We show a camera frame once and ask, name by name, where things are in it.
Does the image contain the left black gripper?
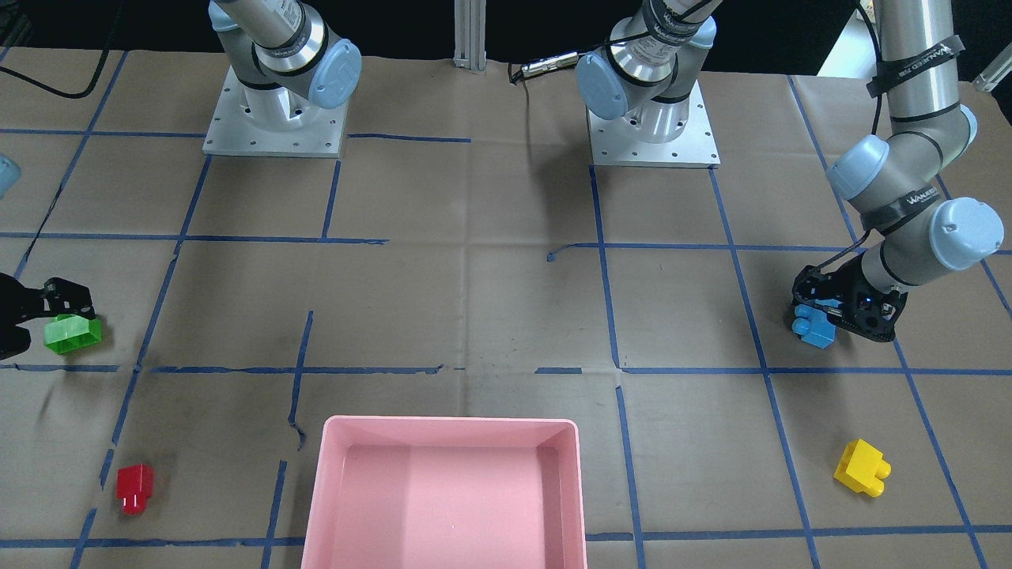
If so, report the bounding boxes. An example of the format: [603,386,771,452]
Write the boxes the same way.
[792,257,908,342]

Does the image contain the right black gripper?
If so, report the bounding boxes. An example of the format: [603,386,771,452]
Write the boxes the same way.
[1,273,96,360]

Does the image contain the blue toy block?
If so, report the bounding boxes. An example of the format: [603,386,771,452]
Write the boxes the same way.
[791,303,837,349]

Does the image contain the green toy block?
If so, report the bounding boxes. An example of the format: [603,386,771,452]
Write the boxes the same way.
[43,315,104,354]

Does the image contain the yellow toy block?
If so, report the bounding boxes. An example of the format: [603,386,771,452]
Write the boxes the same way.
[833,439,892,498]

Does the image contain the red toy block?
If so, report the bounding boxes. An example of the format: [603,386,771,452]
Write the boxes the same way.
[115,462,155,516]

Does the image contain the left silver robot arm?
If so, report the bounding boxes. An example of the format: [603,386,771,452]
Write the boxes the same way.
[576,1,1004,342]

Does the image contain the pink plastic box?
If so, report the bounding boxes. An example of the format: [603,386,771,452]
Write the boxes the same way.
[301,416,587,568]

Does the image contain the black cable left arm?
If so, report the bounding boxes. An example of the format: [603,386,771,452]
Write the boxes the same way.
[856,0,886,135]

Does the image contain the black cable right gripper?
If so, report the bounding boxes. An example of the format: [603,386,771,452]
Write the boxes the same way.
[0,0,127,100]

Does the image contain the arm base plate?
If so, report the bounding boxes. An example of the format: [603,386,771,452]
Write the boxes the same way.
[202,69,349,159]
[586,83,722,168]

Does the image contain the silver cable connector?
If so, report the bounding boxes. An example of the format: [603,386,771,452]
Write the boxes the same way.
[508,51,580,85]

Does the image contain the aluminium profile post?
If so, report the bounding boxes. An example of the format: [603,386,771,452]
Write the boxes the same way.
[452,0,487,75]

